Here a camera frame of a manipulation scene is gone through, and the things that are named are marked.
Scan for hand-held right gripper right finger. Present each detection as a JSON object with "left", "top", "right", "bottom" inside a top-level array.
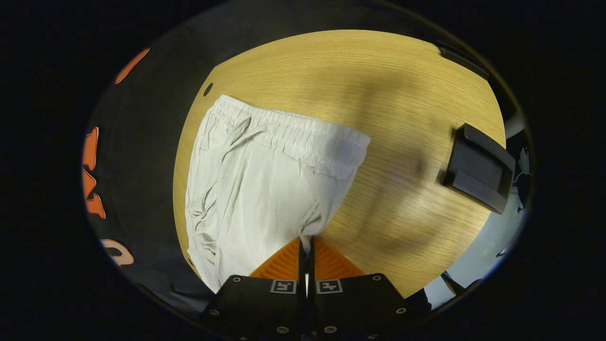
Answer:
[{"left": 307, "top": 236, "right": 419, "bottom": 341}]

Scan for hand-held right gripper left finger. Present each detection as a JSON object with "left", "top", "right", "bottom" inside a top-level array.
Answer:
[{"left": 196, "top": 237, "right": 307, "bottom": 341}]

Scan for white jeans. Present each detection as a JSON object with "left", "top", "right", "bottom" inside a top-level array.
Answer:
[{"left": 185, "top": 94, "right": 371, "bottom": 294}]

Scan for black box-shaped holder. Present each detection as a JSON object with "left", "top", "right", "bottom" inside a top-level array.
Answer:
[{"left": 440, "top": 123, "right": 517, "bottom": 215}]

